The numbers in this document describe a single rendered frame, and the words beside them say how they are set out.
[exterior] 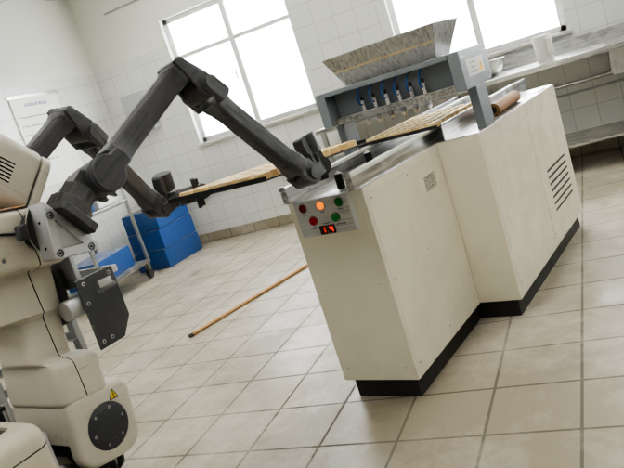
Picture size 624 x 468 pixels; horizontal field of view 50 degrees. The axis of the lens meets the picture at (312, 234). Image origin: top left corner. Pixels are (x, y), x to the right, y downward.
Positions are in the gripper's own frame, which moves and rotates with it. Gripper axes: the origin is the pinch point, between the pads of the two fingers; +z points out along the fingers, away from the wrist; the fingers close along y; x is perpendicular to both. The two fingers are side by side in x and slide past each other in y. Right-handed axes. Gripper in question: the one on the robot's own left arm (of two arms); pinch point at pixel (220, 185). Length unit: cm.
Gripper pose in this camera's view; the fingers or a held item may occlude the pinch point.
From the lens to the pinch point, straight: 231.0
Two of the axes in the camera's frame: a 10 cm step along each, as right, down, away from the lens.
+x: 2.1, 1.3, -9.7
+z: 9.4, -3.0, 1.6
